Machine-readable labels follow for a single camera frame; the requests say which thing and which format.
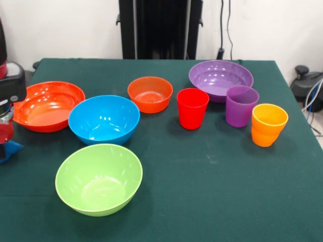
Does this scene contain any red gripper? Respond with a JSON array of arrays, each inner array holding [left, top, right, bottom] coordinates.
[[0, 116, 15, 161]]

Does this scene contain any small dark blue bowl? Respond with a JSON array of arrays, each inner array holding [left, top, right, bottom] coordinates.
[[0, 140, 25, 164]]

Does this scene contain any large orange bowl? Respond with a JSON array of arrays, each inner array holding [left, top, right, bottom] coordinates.
[[12, 81, 86, 133]]

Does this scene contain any green bowl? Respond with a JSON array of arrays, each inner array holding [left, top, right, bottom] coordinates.
[[55, 143, 144, 217]]

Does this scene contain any large light blue bowl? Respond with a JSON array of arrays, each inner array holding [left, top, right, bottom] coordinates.
[[68, 95, 141, 146]]

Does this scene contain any small orange bowl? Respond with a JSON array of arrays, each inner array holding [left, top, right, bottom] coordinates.
[[127, 76, 174, 114]]

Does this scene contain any red cup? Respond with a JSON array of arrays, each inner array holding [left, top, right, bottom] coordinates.
[[176, 88, 210, 131]]

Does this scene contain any dark green table cloth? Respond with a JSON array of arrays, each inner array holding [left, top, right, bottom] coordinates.
[[0, 58, 323, 242]]

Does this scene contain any purple bowl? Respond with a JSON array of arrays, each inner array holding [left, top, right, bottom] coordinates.
[[188, 59, 254, 103]]

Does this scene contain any purple cup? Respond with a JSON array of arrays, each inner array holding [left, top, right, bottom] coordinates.
[[225, 85, 260, 129]]

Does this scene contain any orange cup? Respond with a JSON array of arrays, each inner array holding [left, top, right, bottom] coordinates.
[[251, 103, 289, 148]]

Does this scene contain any black chair base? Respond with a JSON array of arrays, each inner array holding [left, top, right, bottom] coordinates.
[[290, 65, 323, 113]]

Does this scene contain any black cable with plug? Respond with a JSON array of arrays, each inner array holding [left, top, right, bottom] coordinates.
[[217, 0, 226, 60]]

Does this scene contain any thin black cable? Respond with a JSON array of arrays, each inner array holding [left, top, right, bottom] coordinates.
[[227, 0, 243, 64]]

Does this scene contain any bundle of floor cables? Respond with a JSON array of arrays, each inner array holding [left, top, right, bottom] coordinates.
[[301, 80, 323, 138]]

